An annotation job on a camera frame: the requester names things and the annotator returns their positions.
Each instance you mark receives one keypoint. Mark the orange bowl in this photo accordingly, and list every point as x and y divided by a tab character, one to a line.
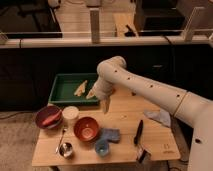
86	129

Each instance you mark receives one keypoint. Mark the grey cloth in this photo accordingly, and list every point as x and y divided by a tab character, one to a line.
162	117

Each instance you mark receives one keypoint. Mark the right metal post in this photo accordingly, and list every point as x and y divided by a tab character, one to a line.
192	23

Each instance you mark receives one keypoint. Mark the white horizontal rail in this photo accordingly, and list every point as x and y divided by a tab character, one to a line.
106	41

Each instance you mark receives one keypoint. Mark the small blue cup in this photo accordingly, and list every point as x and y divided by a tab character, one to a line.
102	147

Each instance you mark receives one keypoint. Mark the metal post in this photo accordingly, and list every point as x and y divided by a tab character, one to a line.
192	23
95	27

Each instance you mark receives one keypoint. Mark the blue sponge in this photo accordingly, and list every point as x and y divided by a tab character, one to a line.
111	135

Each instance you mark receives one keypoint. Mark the dark red bowl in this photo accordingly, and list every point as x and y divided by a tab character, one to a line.
43	113

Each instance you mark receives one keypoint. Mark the black object on floor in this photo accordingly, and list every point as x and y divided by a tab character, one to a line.
130	32

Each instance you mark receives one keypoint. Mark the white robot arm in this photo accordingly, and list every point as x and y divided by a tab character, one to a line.
190	108

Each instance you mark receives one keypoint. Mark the beige object in tray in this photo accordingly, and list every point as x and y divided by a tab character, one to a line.
81	89

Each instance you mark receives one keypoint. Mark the orange carrot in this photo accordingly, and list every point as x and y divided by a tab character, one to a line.
51	119

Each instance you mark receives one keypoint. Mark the center metal post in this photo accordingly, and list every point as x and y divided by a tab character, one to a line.
95	27

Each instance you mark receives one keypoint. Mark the white plastic cup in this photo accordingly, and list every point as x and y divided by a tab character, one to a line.
70	115

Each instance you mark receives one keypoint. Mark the green plastic tray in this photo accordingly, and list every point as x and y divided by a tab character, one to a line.
64	86

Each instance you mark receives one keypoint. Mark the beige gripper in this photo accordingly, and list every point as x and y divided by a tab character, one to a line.
105	104

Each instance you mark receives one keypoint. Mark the wooden table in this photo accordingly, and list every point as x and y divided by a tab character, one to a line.
125	113

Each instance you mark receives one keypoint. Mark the small metal cup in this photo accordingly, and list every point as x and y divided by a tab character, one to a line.
66	150

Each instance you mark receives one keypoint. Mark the black knife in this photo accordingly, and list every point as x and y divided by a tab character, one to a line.
138	133

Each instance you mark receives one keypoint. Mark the black and white brush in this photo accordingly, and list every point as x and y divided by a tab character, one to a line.
142	153

